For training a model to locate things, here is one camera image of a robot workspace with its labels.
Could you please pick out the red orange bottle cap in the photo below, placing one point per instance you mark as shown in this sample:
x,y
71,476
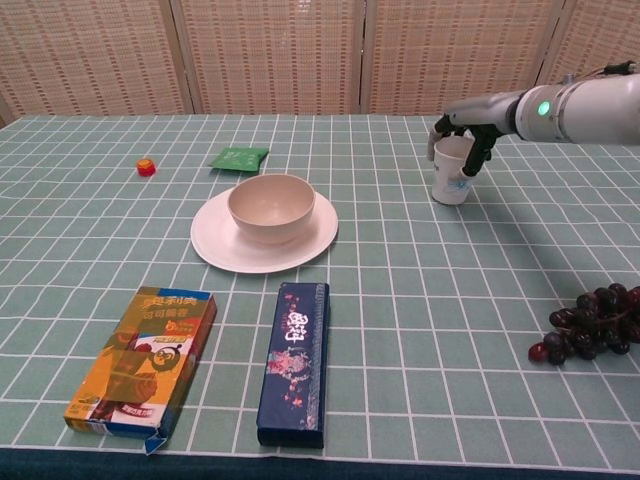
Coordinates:
x,y
146,167

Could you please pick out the white round plate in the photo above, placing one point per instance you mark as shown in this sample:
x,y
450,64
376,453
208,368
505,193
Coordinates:
x,y
220,250

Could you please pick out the bamboo folding screen panel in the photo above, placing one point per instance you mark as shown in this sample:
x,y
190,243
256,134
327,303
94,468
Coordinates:
x,y
595,35
270,55
95,55
460,55

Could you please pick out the dark blue long box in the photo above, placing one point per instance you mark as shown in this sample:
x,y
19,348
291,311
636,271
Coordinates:
x,y
295,365

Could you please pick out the beige bowl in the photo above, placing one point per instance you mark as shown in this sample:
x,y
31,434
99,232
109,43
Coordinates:
x,y
272,210

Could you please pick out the dark purple grape bunch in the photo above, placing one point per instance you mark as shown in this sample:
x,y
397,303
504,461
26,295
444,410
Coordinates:
x,y
595,325

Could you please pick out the orange snack box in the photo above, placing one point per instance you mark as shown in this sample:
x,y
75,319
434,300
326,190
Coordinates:
x,y
145,360

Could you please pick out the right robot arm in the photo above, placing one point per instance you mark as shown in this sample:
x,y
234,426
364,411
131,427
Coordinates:
x,y
590,112

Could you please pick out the green grid tablecloth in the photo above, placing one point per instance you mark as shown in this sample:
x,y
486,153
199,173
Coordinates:
x,y
450,375

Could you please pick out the green snack packet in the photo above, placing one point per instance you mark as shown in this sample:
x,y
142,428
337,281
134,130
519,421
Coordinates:
x,y
239,160

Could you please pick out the white paper cup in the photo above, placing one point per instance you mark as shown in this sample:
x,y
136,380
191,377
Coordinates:
x,y
450,170

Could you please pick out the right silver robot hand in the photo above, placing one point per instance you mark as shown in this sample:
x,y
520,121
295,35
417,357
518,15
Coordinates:
x,y
487,112

